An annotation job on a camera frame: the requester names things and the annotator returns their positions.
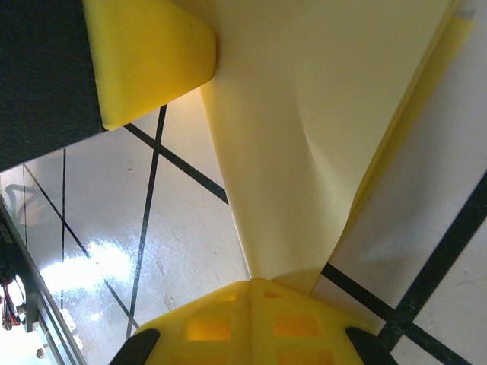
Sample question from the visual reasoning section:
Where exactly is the yellow paper sheet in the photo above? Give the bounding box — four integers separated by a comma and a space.
199, 0, 476, 298

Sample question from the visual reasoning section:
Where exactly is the long aluminium mounting rail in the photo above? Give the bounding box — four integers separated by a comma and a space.
0, 201, 83, 365

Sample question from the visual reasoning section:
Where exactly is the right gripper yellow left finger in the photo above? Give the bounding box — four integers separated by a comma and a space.
111, 278, 253, 365

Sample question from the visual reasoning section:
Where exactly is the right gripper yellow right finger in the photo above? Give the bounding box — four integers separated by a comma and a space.
250, 277, 397, 365

